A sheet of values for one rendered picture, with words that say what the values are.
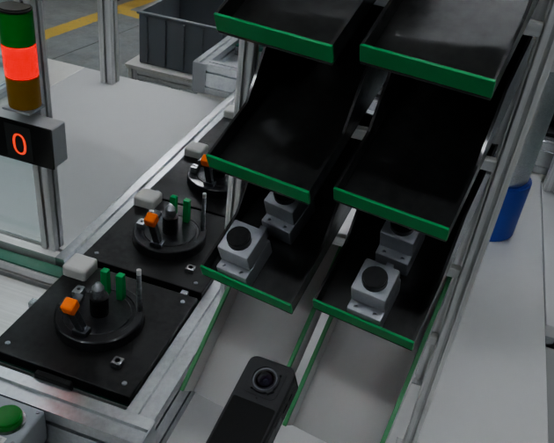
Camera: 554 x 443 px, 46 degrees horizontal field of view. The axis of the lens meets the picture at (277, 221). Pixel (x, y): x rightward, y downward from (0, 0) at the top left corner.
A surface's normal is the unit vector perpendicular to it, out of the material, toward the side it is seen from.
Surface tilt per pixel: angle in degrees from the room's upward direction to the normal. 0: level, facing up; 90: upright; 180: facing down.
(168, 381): 0
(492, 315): 0
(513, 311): 0
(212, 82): 90
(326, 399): 45
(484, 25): 25
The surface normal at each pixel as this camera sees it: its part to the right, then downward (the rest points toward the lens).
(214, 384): -0.26, -0.26
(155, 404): 0.11, -0.83
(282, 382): -0.13, -0.64
